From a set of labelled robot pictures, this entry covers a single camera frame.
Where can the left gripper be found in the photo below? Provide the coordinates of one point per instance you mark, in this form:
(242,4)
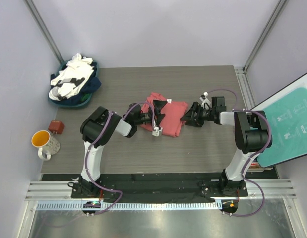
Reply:
(158,105)

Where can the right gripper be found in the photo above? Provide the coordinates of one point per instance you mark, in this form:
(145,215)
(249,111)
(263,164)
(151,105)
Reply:
(189,115)

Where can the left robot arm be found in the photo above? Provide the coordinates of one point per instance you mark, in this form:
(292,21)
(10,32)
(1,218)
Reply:
(97,130)

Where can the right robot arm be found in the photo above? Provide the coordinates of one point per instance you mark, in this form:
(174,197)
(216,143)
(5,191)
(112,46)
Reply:
(252,135)

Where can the green garment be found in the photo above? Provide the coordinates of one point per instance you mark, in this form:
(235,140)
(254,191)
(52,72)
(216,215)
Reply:
(85,97)

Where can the red book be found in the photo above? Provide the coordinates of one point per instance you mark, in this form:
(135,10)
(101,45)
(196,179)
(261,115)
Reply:
(256,167)

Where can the white t-shirt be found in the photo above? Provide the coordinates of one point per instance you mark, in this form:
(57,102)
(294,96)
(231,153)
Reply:
(71,80)

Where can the teal instruction board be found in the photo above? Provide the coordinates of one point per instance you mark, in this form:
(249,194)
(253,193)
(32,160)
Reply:
(286,112)

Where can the small red box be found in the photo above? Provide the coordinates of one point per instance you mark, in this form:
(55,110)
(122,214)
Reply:
(56,127)

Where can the teal laundry basket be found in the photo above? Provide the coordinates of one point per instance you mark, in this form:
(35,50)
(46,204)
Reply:
(92,85)

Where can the white mug orange inside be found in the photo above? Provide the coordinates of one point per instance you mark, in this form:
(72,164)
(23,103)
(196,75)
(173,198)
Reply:
(46,144)

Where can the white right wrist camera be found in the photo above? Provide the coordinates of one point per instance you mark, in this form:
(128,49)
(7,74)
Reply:
(204,98)

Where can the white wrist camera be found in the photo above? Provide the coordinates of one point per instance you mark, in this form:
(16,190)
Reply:
(204,98)
(157,131)

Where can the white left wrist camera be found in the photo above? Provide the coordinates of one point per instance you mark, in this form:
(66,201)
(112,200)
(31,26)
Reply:
(157,131)

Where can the aluminium frame rail right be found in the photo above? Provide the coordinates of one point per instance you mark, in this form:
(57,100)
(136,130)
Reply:
(245,88)

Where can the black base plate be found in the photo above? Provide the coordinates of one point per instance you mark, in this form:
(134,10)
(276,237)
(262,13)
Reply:
(168,186)

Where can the aluminium front rail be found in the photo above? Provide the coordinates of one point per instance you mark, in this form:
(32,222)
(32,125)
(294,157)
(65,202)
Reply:
(58,195)

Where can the right aluminium corner post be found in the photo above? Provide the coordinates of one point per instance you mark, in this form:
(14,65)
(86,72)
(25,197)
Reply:
(277,11)

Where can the aluminium corner post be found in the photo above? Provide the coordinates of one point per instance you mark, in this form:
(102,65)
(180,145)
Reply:
(277,11)
(44,30)

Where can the left aluminium corner post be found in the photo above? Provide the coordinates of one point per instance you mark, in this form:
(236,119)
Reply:
(44,30)

